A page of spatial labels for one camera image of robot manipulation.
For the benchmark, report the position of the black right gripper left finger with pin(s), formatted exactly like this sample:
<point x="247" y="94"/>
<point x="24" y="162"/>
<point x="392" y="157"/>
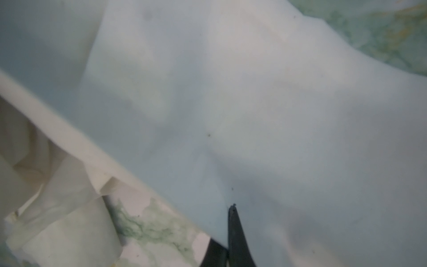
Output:
<point x="216" y="255"/>

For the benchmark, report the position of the white cloth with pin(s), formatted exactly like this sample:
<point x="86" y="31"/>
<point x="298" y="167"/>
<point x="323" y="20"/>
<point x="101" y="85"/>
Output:
<point x="214" y="103"/>

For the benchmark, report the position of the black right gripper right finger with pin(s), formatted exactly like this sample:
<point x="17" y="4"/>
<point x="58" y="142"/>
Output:
<point x="239" y="253"/>

